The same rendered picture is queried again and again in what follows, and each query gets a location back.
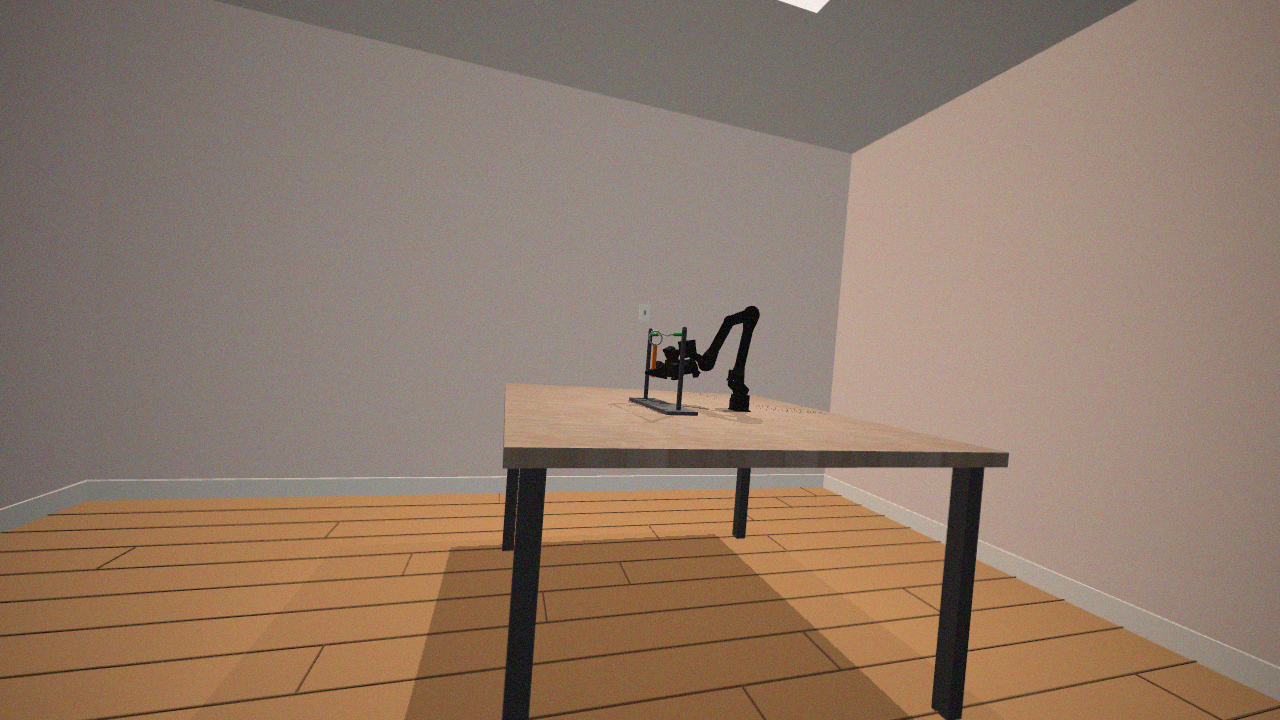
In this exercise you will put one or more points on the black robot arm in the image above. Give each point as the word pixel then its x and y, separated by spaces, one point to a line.
pixel 739 400

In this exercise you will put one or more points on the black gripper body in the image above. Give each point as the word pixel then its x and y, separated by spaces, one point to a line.
pixel 672 369

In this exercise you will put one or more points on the orange handle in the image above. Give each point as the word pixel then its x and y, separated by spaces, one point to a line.
pixel 654 355

